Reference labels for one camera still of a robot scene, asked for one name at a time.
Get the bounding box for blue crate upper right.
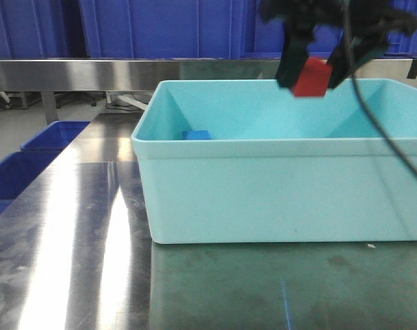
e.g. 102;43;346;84
386;0;417;56

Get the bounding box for blue bin lower left near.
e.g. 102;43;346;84
0;151;59;214

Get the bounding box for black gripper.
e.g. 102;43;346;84
259;1;417;89

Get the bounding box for blue crate upper left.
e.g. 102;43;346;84
0;1;87;59

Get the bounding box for small blue cube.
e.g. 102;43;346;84
182;130;212;140

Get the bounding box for large blue crate centre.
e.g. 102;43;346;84
79;0;347;61

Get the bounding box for blue bin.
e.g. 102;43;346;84
20;121;90;152
0;151;59;214

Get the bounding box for stainless steel shelf rail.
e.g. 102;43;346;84
0;58;417;93

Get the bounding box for black tape strip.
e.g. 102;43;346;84
407;58;417;80

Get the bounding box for red cube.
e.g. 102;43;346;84
290;57;333;98

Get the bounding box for blue bin lower left far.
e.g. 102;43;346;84
20;121;90;152

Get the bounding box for light cyan plastic tub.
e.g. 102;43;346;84
131;80;417;244

